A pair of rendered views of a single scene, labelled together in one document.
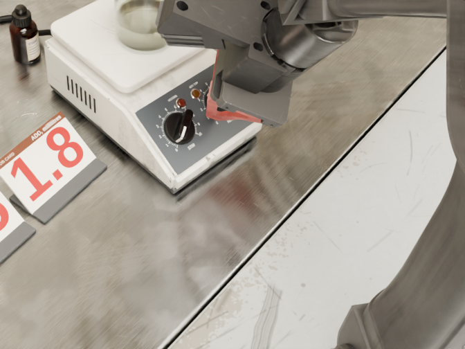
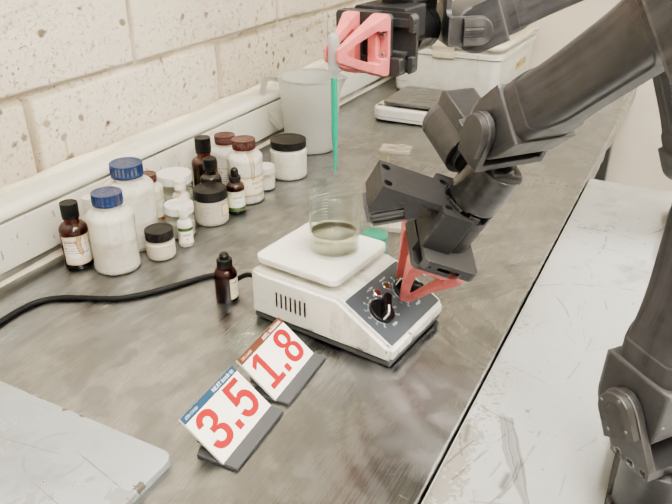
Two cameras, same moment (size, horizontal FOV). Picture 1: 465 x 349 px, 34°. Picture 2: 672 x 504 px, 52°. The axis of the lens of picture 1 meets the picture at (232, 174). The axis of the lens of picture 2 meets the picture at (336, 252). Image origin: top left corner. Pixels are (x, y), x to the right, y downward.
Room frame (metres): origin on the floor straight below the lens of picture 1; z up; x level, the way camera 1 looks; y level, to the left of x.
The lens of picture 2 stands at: (-0.17, 0.14, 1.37)
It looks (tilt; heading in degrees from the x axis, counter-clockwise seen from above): 28 degrees down; 357
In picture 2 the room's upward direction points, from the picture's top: straight up
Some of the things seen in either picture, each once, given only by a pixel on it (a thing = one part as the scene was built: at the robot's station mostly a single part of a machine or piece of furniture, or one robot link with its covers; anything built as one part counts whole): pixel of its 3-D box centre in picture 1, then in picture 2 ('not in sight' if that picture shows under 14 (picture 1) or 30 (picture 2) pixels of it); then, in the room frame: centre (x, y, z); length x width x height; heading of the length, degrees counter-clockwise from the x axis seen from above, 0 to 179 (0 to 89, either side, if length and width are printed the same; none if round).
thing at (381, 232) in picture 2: not in sight; (374, 233); (0.74, 0.04, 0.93); 0.04 x 0.04 x 0.06
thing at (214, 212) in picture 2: not in sight; (211, 204); (0.86, 0.30, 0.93); 0.05 x 0.05 x 0.06
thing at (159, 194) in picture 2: not in sight; (149, 199); (0.85, 0.39, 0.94); 0.05 x 0.05 x 0.09
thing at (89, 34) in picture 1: (131, 34); (322, 251); (0.58, 0.12, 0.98); 0.12 x 0.12 x 0.01; 53
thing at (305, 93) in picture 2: not in sight; (303, 111); (1.22, 0.14, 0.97); 0.18 x 0.13 x 0.15; 74
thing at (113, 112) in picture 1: (147, 79); (339, 288); (0.57, 0.10, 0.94); 0.22 x 0.13 x 0.08; 53
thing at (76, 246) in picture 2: not in sight; (74, 233); (0.72, 0.47, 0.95); 0.04 x 0.04 x 0.10
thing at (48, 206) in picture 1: (51, 165); (282, 359); (0.45, 0.17, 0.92); 0.09 x 0.06 x 0.04; 153
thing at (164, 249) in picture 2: not in sight; (160, 241); (0.74, 0.36, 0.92); 0.04 x 0.04 x 0.04
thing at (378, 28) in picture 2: not in sight; (350, 47); (0.61, 0.09, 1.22); 0.09 x 0.07 x 0.07; 144
